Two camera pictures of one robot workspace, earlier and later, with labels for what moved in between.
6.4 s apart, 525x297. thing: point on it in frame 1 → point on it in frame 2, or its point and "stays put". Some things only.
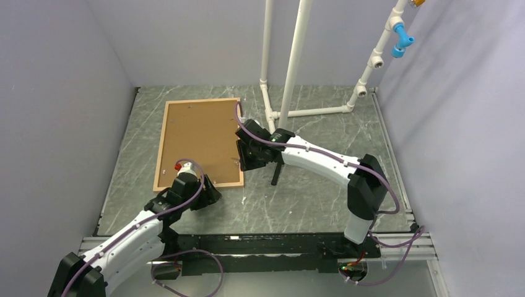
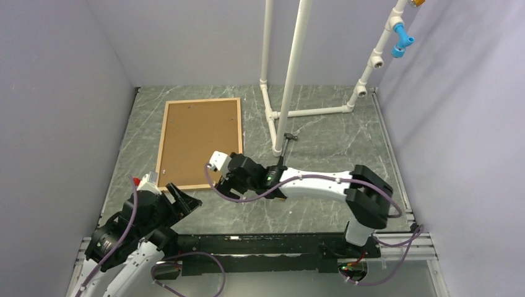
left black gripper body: (197, 190) → (166, 213)
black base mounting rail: (211, 253) stays put
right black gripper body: (249, 155) → (231, 181)
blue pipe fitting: (399, 49) stays put
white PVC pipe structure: (376, 61) stays put
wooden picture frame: (203, 131) stays put
